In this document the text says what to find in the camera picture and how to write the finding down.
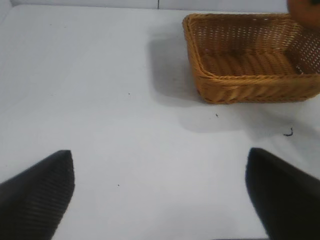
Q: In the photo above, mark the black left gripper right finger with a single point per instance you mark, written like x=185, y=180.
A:
x=287, y=195

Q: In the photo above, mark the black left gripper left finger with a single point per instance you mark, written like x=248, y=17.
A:
x=32, y=197

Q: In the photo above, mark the bumpy orange fruit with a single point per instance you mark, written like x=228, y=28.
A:
x=303, y=11

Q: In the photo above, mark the brown woven wicker basket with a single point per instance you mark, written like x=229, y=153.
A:
x=250, y=65

